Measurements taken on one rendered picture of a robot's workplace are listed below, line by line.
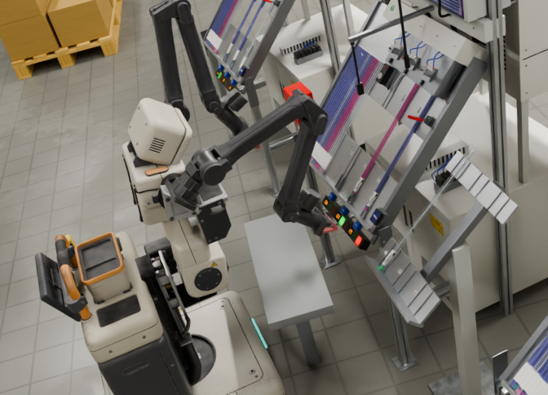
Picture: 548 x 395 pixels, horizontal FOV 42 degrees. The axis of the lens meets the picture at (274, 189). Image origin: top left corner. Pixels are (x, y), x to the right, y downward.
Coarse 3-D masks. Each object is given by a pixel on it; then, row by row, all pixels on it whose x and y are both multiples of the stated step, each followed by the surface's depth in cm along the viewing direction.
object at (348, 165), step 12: (348, 144) 287; (336, 156) 292; (348, 156) 286; (360, 156) 279; (336, 168) 290; (348, 168) 284; (360, 168) 277; (372, 168) 271; (336, 180) 288; (348, 180) 282; (372, 180) 270; (348, 192) 280; (360, 192) 274; (372, 192) 268; (384, 192) 262; (360, 204) 272; (372, 204) 266; (384, 204) 261
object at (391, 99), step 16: (384, 32) 286; (368, 48) 293; (384, 48) 284; (400, 80) 270; (384, 96) 276; (400, 96) 268; (416, 96) 261; (448, 96) 247; (416, 112) 259; (432, 112) 252
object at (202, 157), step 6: (198, 156) 223; (204, 156) 222; (210, 156) 222; (192, 162) 224; (198, 162) 222; (204, 162) 220; (186, 168) 224; (192, 168) 221; (198, 168) 222; (192, 174) 221; (198, 174) 221; (198, 180) 223
